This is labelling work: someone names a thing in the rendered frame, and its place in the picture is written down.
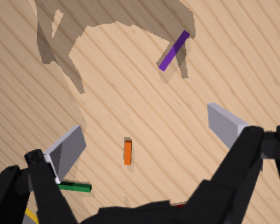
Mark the purple rod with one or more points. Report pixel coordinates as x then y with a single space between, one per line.
176 47

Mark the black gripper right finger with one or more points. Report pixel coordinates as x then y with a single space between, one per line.
224 198

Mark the green rod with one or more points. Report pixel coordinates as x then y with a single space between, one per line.
75 186

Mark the orange rod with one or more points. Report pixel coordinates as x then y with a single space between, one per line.
128 152

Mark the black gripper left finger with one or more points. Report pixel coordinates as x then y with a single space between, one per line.
46 171

